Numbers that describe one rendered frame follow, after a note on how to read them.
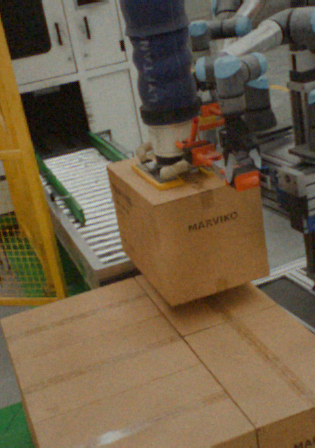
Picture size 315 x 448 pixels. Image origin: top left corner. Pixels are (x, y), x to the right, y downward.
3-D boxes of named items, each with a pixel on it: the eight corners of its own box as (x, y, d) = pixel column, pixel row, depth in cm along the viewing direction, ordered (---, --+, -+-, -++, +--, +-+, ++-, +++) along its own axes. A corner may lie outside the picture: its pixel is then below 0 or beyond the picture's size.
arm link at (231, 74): (246, 53, 208) (229, 60, 202) (251, 91, 212) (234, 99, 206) (224, 54, 213) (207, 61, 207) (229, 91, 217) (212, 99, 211)
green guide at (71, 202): (19, 160, 530) (16, 149, 527) (33, 157, 533) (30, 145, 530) (68, 228, 387) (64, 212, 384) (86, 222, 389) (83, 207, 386)
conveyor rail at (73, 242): (20, 181, 535) (14, 156, 528) (27, 179, 536) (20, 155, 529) (102, 308, 328) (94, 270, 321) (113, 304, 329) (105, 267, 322)
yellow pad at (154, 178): (131, 169, 289) (129, 157, 287) (154, 163, 291) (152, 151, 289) (159, 191, 258) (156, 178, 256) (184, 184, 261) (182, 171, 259)
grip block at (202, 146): (183, 161, 254) (181, 145, 251) (209, 154, 256) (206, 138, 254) (192, 166, 246) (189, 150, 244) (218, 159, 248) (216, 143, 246)
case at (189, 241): (122, 251, 315) (105, 164, 300) (206, 226, 325) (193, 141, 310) (172, 307, 261) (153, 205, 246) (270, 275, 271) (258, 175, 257)
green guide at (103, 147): (89, 143, 544) (87, 131, 540) (103, 139, 546) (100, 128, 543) (160, 201, 400) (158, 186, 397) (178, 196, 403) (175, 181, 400)
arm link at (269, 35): (274, 5, 253) (188, 55, 223) (302, 3, 245) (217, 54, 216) (279, 38, 258) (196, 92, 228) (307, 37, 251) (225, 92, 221)
